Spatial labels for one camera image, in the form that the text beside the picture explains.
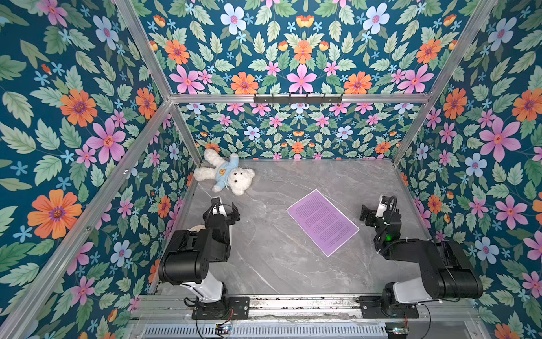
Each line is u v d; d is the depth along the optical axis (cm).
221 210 82
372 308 74
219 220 73
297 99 93
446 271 43
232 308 73
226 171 104
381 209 81
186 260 46
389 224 69
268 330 70
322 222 96
